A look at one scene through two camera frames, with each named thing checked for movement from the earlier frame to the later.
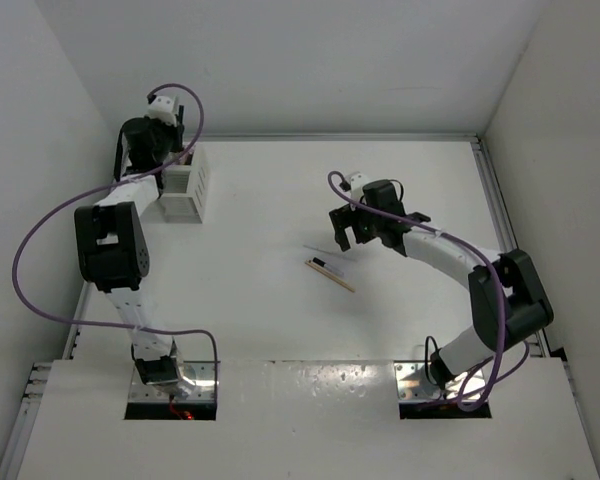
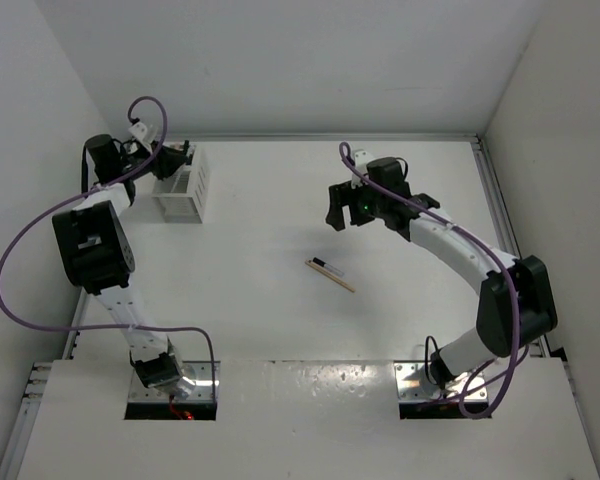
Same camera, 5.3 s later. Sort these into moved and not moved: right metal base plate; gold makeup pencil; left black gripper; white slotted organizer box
Moved: left black gripper
Not moved: white slotted organizer box; right metal base plate; gold makeup pencil
